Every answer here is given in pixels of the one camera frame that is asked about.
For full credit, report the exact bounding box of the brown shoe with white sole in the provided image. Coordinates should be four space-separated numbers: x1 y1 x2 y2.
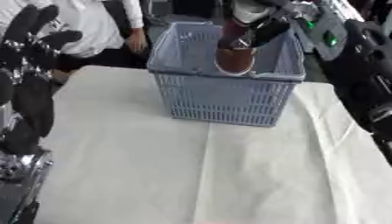
213 2 281 77

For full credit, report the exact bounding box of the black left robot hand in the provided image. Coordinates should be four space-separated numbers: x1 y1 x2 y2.
0 3 85 156

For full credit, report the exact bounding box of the person's hand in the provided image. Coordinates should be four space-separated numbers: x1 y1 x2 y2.
125 27 151 55

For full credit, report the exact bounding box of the person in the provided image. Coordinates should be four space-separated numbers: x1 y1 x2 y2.
0 0 155 71

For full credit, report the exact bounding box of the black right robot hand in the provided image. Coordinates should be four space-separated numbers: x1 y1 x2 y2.
221 0 310 49

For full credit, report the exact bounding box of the blue-grey plastic basket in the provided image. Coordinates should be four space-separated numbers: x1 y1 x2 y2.
145 21 308 128

